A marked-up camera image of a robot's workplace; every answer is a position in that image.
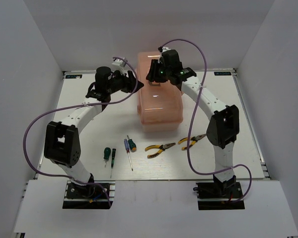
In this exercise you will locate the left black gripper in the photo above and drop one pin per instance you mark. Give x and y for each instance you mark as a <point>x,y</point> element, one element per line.
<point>129,82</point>

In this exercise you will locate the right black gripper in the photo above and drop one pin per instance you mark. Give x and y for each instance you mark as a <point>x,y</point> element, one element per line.
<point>152,76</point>

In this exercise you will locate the pink plastic toolbox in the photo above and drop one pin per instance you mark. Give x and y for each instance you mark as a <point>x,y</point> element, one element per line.
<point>160,105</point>

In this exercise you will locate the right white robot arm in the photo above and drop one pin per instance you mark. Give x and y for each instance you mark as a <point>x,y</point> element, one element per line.
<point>223,119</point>

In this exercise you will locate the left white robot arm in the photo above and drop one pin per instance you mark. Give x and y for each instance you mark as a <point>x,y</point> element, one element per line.
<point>62,144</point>

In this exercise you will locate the blue red long screwdriver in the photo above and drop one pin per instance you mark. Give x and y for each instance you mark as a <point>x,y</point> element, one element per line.
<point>128,152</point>

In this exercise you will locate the green orange stubby screwdriver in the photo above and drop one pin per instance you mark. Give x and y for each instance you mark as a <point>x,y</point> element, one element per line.
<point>131,144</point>

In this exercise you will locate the left table corner label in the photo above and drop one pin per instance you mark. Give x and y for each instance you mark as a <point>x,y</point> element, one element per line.
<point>73,76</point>

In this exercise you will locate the table corner label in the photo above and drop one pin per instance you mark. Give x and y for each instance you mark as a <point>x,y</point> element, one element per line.
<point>222,73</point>
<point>73,76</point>

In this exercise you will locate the yellow combination pliers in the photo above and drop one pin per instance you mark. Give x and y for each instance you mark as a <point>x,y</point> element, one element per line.
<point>160,148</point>

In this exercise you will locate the thin green precision screwdriver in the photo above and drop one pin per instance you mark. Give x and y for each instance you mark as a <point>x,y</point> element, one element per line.
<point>112,160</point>

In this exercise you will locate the right table corner label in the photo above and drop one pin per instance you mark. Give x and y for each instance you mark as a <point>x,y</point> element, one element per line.
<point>222,73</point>

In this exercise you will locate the yellow needle-nose pliers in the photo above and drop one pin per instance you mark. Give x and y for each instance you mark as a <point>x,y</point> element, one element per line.
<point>192,141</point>

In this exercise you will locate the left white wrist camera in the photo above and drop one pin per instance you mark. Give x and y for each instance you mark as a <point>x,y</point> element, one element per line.
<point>118,65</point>

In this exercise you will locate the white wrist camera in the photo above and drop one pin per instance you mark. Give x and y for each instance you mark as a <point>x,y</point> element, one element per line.
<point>118,65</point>
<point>162,49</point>

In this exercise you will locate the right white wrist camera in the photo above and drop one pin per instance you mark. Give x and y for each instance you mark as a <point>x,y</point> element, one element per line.
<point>162,49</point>

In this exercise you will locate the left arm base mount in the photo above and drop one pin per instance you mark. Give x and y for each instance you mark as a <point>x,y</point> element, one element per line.
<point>89,197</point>

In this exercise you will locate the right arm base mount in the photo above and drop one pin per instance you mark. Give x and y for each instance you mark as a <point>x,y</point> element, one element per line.
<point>210,197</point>

